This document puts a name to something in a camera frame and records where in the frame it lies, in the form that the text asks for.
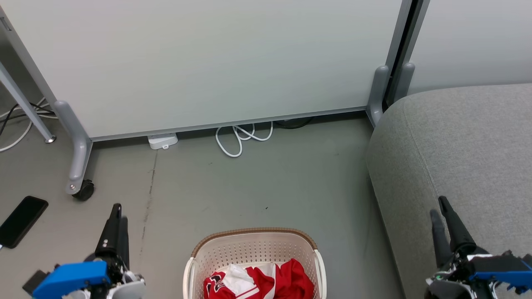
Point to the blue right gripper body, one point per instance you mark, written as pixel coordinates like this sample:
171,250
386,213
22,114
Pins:
498,270

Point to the narrow white partition panel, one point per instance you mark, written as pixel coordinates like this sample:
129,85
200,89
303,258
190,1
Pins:
474,41

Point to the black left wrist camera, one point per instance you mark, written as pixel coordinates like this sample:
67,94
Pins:
35,282

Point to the large white partition panel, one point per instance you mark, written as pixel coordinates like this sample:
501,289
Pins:
208,62

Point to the red and white jersey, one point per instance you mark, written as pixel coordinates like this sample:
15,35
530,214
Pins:
257,282

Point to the black caster wheel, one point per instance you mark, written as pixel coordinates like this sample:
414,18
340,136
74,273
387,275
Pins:
85,191

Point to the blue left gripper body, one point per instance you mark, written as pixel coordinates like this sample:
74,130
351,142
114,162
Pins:
70,277

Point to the grey fabric sofa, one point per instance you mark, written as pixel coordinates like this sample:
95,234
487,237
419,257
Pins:
457,145

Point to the grey metal table leg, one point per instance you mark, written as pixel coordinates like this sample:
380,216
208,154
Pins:
25,106

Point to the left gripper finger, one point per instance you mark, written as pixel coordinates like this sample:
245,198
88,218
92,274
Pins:
109,238
124,245

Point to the white power strip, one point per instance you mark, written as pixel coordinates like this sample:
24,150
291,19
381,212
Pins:
163,140

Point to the grey partition foot with caster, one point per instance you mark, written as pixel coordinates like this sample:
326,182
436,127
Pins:
77,145

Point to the black smartphone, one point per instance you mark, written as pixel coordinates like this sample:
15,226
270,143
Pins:
20,222

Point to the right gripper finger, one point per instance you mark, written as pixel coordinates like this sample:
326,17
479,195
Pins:
459,234
441,245

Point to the white perforated laundry basket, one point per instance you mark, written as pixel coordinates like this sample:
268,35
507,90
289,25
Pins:
249,247

